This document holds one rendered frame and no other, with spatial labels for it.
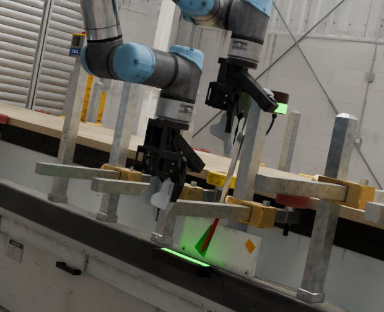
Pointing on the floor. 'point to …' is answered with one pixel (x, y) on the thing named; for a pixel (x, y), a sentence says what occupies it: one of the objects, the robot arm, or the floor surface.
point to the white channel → (148, 108)
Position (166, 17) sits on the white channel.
